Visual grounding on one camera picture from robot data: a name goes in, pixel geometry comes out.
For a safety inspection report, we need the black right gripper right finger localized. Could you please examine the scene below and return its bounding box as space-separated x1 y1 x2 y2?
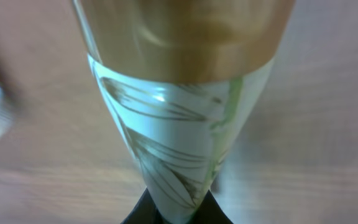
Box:
194 191 233 224

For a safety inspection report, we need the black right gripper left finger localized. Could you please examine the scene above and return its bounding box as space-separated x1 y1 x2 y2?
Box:
121 188 159 224

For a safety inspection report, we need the white tube gold cap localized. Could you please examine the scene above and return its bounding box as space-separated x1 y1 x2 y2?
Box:
72 0 294 223

